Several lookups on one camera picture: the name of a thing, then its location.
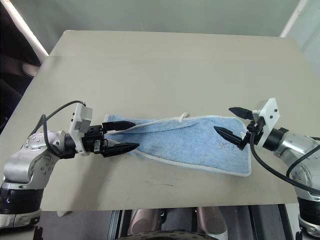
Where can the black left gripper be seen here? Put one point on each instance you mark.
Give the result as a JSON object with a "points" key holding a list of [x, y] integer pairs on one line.
{"points": [[93, 140]]}

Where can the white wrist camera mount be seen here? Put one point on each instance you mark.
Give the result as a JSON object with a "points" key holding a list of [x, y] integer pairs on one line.
{"points": [[77, 117], [271, 112]]}

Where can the white pipe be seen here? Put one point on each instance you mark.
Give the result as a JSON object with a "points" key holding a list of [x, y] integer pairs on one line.
{"points": [[293, 18]]}

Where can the white slanted bar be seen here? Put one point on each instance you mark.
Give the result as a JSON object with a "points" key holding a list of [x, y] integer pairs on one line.
{"points": [[27, 27]]}

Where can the rounded grey-pink shape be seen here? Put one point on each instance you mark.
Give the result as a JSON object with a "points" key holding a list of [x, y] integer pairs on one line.
{"points": [[143, 222], [212, 222]]}

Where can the black table frame bar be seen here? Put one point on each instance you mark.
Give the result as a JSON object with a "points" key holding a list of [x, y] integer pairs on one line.
{"points": [[272, 222], [117, 225]]}

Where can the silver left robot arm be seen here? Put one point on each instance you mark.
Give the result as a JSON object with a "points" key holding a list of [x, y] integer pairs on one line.
{"points": [[17, 165]]}

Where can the white rounded piece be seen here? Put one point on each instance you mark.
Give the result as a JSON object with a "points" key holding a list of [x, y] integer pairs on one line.
{"points": [[30, 69]]}

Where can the blue towel with white trim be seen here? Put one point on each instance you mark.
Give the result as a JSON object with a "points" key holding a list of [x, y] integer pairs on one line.
{"points": [[180, 145]]}

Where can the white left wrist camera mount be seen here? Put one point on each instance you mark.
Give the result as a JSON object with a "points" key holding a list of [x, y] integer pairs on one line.
{"points": [[77, 117]]}

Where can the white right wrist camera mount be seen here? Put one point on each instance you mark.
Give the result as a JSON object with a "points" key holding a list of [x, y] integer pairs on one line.
{"points": [[271, 112]]}

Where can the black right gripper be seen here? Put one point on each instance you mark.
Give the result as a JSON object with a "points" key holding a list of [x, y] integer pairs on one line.
{"points": [[256, 128]]}

